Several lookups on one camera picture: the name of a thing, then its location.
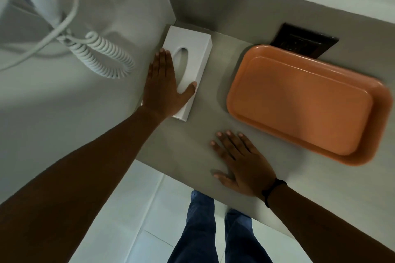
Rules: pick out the person's right hand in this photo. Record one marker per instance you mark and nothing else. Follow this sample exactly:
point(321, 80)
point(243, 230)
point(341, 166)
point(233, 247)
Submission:
point(247, 167)

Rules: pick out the black wristband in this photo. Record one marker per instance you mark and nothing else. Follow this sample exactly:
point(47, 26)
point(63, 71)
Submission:
point(271, 186)

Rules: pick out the person's left forearm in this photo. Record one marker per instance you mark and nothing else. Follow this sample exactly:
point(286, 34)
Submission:
point(71, 198)

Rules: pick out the person's right forearm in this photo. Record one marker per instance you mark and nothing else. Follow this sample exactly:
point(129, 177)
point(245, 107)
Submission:
point(324, 232)

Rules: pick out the person's left hand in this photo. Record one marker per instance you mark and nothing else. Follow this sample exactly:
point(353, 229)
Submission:
point(162, 93)

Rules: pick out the black wall socket plate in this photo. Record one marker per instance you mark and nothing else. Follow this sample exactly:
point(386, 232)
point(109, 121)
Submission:
point(304, 41)

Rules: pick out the orange plastic tray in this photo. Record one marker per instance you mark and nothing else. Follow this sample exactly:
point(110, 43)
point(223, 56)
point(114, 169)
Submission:
point(302, 102)

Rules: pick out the white tissue box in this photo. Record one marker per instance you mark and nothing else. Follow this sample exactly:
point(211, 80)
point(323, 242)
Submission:
point(194, 53)

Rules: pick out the person's blue jeans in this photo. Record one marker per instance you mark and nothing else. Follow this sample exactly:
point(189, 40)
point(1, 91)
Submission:
point(197, 235)

